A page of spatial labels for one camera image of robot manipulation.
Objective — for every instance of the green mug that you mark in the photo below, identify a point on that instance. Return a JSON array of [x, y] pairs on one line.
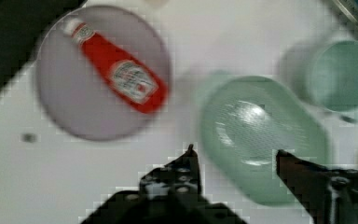
[[324, 75]]

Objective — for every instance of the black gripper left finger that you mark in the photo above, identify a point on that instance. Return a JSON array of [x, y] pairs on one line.
[[181, 175]]

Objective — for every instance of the red ketchup bottle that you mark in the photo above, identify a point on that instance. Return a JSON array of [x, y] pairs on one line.
[[127, 77]]

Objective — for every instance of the green plastic strainer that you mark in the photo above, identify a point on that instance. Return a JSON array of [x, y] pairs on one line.
[[245, 121]]

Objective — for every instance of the grey round plate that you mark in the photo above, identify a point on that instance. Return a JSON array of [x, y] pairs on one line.
[[69, 87]]

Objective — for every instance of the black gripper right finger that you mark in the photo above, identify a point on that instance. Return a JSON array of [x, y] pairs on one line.
[[330, 196]]

